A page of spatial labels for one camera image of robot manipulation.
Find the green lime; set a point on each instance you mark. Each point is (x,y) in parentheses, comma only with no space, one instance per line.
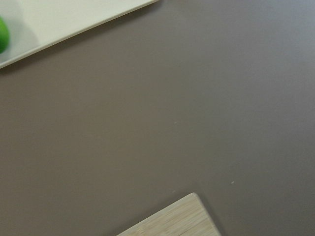
(4,36)

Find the bamboo cutting board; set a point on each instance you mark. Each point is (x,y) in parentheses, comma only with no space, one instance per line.
(185,217)

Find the cream serving tray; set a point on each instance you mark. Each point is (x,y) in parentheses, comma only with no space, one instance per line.
(34,25)

